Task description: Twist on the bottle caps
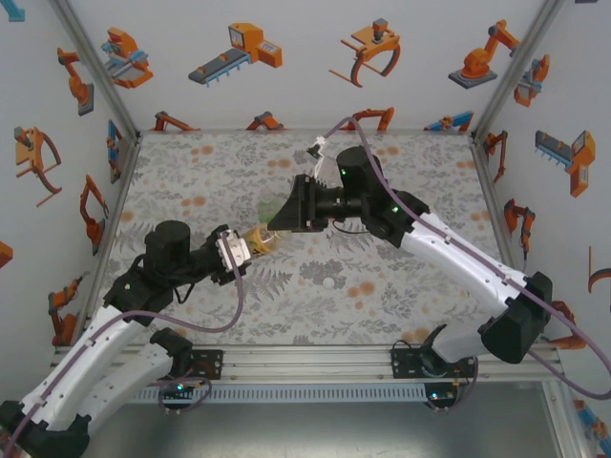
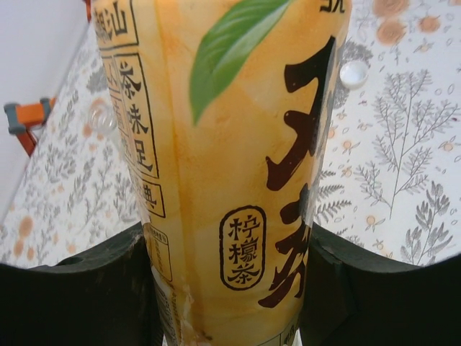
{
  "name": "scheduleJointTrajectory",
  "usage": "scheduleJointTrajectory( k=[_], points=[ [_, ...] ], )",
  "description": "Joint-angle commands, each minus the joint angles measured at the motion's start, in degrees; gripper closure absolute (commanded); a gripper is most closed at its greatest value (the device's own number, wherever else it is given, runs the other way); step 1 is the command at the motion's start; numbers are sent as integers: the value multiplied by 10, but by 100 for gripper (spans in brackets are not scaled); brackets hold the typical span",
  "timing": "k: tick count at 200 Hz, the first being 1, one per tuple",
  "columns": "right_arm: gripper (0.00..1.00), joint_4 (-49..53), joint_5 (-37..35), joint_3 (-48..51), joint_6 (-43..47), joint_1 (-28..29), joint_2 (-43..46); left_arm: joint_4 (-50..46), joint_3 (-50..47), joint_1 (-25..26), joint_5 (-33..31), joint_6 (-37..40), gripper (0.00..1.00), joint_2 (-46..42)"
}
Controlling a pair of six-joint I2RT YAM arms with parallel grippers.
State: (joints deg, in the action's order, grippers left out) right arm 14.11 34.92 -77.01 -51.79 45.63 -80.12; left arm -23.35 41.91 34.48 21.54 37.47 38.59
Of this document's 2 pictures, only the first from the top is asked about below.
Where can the green label plastic bottle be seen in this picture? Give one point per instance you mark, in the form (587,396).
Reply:
(267,207)

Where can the yellow tea plastic bottle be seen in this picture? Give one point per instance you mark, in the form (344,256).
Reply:
(262,241)

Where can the white and blue bottle cap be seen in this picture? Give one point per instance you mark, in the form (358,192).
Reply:
(328,283)

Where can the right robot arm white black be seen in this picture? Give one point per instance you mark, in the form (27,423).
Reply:
(458,262)

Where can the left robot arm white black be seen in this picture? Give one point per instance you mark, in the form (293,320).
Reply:
(95,362)

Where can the floral print table cloth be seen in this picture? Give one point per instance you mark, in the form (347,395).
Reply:
(215,167)

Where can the wide aluminium extrusion beam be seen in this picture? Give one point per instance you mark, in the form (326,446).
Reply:
(310,362)

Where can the small circuit board green light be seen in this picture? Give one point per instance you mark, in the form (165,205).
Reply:
(436,396)
(176,387)

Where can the brushed grey metal panel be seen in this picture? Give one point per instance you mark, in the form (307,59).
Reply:
(305,434)

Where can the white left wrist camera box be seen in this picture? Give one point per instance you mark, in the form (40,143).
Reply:
(233,250)

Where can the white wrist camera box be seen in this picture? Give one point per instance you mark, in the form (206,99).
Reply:
(316,155)
(233,250)

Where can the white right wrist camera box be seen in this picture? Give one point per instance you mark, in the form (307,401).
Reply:
(316,155)

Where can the aluminium table edge rail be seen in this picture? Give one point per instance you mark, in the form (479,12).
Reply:
(111,229)
(305,131)
(485,172)

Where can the aluminium frame post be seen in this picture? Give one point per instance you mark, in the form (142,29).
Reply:
(520,67)
(90,67)

